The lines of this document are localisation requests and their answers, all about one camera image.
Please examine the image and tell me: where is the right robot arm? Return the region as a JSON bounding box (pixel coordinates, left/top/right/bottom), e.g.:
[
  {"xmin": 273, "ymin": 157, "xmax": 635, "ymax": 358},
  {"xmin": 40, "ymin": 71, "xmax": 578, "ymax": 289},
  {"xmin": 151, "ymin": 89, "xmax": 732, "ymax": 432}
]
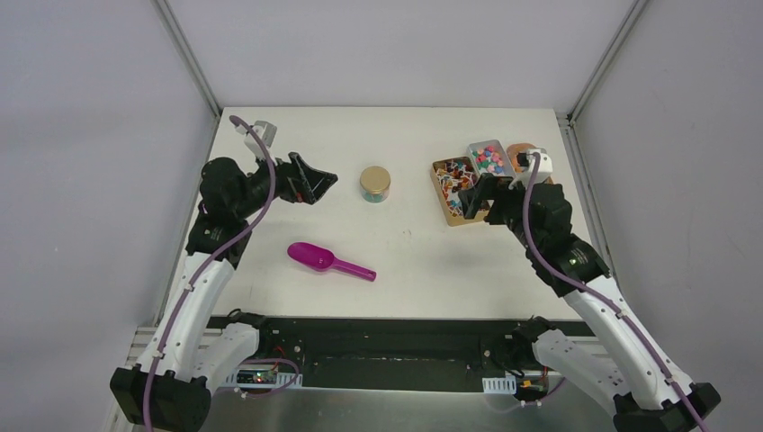
[{"xmin": 458, "ymin": 175, "xmax": 721, "ymax": 431}]

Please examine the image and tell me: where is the orange tray of gummies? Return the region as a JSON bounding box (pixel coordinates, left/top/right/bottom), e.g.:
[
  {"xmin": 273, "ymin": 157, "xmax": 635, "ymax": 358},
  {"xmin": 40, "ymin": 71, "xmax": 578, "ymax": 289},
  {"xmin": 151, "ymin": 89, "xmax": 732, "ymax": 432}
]
[{"xmin": 507, "ymin": 143, "xmax": 553, "ymax": 186}]

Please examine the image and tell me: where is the right white cable duct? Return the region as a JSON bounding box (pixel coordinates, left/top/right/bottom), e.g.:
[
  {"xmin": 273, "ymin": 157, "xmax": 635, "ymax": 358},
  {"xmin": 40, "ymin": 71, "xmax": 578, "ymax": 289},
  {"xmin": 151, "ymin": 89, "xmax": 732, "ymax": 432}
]
[{"xmin": 481, "ymin": 374, "xmax": 517, "ymax": 395}]

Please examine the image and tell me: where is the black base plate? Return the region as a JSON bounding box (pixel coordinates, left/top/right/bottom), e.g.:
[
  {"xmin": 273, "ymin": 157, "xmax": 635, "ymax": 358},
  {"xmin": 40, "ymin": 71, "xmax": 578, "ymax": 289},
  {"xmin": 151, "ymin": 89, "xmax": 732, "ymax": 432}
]
[{"xmin": 202, "ymin": 316, "xmax": 597, "ymax": 395}]

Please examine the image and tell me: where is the magenta plastic scoop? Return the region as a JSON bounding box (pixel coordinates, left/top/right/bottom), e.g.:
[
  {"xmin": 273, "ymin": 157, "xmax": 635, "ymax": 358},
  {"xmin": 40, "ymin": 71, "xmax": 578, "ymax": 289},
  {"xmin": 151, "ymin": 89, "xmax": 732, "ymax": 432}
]
[{"xmin": 287, "ymin": 242, "xmax": 377, "ymax": 282}]

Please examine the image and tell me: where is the clear plastic jar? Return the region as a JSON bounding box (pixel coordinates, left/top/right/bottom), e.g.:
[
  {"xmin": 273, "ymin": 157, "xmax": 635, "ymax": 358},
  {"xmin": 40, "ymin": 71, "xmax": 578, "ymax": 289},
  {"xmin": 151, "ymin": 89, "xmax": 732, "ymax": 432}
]
[{"xmin": 360, "ymin": 186, "xmax": 390, "ymax": 203}]

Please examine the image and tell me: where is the left aluminium rail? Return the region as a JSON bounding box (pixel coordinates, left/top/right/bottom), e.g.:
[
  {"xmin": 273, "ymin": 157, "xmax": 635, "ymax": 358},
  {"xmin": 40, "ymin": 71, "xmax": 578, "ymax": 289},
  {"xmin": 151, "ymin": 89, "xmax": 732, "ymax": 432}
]
[{"xmin": 125, "ymin": 327, "xmax": 157, "ymax": 367}]

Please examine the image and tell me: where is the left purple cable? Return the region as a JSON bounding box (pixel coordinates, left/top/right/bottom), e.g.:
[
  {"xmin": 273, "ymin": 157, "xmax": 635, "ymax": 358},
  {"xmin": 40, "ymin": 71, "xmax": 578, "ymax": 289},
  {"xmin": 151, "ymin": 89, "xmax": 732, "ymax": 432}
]
[{"xmin": 142, "ymin": 114, "xmax": 302, "ymax": 432}]

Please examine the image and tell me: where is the gold jar lid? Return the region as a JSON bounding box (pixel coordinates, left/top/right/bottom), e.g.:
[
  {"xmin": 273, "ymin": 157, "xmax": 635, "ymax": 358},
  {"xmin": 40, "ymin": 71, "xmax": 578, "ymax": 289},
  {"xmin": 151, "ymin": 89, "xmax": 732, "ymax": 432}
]
[{"xmin": 359, "ymin": 166, "xmax": 391, "ymax": 190}]

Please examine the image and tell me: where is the left aluminium frame post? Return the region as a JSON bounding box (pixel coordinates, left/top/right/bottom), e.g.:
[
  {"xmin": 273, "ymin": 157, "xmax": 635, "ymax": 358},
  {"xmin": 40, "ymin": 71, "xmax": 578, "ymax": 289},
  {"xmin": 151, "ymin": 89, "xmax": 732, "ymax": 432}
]
[{"xmin": 151, "ymin": 0, "xmax": 223, "ymax": 122}]

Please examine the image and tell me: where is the gold tin of lollipops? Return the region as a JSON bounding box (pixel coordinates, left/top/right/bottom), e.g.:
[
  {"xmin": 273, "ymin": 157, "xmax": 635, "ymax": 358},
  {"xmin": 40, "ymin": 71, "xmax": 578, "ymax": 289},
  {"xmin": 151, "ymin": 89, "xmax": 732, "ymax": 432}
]
[{"xmin": 429, "ymin": 157, "xmax": 489, "ymax": 227}]

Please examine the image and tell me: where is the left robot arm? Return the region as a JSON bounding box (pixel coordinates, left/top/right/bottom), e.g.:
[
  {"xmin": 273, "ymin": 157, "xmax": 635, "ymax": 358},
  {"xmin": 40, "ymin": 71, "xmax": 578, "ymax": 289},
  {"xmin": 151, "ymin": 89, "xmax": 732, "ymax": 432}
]
[{"xmin": 110, "ymin": 152, "xmax": 338, "ymax": 431}]

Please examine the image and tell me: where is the aluminium frame post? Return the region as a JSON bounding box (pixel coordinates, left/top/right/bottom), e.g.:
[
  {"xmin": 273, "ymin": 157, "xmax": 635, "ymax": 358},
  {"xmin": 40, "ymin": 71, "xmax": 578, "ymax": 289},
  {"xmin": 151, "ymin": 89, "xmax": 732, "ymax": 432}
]
[
  {"xmin": 151, "ymin": 0, "xmax": 223, "ymax": 122},
  {"xmin": 566, "ymin": 0, "xmax": 651, "ymax": 126}
]

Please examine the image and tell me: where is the purple cable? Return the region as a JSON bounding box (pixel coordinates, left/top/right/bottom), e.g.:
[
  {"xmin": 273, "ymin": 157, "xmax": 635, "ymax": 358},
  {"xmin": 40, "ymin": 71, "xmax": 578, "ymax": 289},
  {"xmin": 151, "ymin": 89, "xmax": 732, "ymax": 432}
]
[
  {"xmin": 483, "ymin": 152, "xmax": 707, "ymax": 432},
  {"xmin": 142, "ymin": 114, "xmax": 302, "ymax": 432}
]

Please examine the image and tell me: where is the right aluminium frame post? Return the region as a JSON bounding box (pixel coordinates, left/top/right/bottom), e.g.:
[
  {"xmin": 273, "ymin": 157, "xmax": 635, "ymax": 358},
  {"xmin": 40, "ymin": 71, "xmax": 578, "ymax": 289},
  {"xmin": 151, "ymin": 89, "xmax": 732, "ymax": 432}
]
[{"xmin": 566, "ymin": 0, "xmax": 651, "ymax": 126}]

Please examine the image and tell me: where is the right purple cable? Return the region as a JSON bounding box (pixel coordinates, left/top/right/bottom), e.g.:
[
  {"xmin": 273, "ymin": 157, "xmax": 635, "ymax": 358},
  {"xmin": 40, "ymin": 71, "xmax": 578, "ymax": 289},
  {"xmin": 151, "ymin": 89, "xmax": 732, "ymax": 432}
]
[{"xmin": 483, "ymin": 152, "xmax": 707, "ymax": 432}]

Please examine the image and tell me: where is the white box of colourful candies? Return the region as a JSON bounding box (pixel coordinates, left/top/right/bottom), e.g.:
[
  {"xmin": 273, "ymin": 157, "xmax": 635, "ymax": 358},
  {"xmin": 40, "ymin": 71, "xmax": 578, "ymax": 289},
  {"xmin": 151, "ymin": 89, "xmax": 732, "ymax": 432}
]
[{"xmin": 467, "ymin": 139, "xmax": 515, "ymax": 177}]

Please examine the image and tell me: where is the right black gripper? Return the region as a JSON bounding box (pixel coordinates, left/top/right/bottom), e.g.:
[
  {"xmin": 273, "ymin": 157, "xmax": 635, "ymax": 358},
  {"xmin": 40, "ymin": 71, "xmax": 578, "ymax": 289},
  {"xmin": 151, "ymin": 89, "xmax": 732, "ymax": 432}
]
[{"xmin": 459, "ymin": 172, "xmax": 543, "ymax": 256}]

